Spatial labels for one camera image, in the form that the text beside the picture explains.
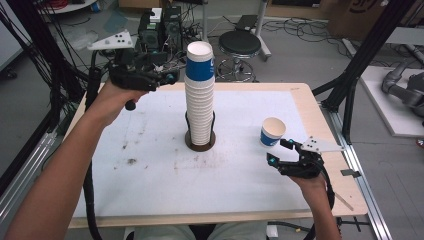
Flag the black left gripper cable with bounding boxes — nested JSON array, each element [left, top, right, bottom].
[[82, 49, 105, 240]]

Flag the white floor board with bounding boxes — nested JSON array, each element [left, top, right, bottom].
[[359, 64, 424, 139]]

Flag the black wire cup holder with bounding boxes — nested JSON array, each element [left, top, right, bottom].
[[184, 111, 217, 153]]

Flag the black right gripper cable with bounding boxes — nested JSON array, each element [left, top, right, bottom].
[[308, 164, 337, 240]]

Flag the black round stool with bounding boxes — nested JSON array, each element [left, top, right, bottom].
[[216, 30, 263, 83]]

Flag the black metal frame post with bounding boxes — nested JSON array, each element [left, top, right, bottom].
[[0, 0, 86, 196], [313, 0, 418, 145]]

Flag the stack of white paper cups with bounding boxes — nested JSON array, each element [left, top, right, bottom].
[[184, 74, 216, 147]]

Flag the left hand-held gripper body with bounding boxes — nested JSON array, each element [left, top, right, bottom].
[[87, 29, 170, 112]]

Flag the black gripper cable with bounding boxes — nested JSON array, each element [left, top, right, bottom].
[[82, 49, 105, 240], [308, 164, 337, 240]]

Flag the blue label paper cup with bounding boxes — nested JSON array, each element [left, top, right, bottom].
[[185, 40, 216, 83], [259, 116, 287, 148]]

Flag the black computer tower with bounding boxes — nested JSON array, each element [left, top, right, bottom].
[[163, 5, 184, 52], [138, 8, 164, 54]]

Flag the person's left hand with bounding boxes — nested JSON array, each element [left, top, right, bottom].
[[84, 81, 148, 130]]

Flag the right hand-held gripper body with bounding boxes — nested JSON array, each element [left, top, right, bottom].
[[275, 135, 345, 180]]

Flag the brown cardboard box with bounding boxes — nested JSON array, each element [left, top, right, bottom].
[[328, 0, 398, 41]]

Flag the aluminium rail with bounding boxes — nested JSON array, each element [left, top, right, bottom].
[[0, 131, 58, 225], [321, 103, 395, 240]]

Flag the person's right hand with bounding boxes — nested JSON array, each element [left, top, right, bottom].
[[289, 174, 330, 203]]

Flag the person's legs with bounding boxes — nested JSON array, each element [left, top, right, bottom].
[[124, 221, 268, 240]]

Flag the tangle of black floor cables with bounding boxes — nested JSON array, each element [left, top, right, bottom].
[[266, 16, 348, 52]]

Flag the small grey metal bracket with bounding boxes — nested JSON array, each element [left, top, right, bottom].
[[340, 169, 362, 179]]

